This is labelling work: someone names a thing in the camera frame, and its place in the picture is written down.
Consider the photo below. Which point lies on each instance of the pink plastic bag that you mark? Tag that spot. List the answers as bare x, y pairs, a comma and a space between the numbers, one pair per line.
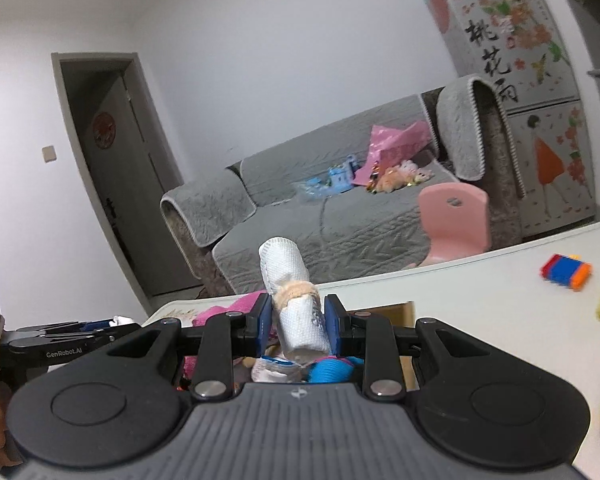
395, 145

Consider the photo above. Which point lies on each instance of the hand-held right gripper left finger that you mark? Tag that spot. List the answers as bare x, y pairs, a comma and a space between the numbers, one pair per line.
262, 327

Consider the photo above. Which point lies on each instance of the wall light switch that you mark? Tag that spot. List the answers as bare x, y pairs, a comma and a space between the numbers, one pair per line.
49, 154

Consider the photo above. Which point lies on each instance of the white desktop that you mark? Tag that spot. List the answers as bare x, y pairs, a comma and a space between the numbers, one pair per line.
505, 310

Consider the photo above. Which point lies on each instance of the blue white sock bundle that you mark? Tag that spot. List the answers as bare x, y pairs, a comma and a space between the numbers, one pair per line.
330, 371

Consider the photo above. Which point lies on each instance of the red round door decoration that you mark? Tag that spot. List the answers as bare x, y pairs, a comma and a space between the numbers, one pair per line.
104, 130

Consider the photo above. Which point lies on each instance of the orange plush toy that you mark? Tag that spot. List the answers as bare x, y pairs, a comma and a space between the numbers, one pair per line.
392, 180

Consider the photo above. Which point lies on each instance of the dark grey door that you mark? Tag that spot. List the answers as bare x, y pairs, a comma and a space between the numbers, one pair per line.
130, 185

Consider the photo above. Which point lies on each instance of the white cloth peach band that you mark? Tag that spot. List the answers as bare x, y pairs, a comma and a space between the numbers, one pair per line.
285, 265

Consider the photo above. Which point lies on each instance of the fridge with flower decals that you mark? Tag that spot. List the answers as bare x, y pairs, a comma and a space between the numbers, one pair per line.
530, 85

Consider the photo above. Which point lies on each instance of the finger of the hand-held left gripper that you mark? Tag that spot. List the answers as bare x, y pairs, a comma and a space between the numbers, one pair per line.
90, 337
60, 328

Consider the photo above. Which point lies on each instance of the pink plastic chair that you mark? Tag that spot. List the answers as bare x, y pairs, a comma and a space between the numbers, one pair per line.
455, 225

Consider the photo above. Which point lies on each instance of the grey sofa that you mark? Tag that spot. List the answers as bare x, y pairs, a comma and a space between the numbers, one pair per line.
360, 230

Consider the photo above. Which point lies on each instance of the blue orange toy blocks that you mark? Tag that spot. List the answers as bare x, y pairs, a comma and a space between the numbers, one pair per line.
565, 272

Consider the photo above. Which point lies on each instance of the blue toy castle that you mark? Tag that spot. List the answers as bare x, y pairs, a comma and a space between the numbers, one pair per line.
340, 177

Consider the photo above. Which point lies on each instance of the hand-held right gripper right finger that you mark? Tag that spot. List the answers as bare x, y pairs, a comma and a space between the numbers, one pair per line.
334, 330

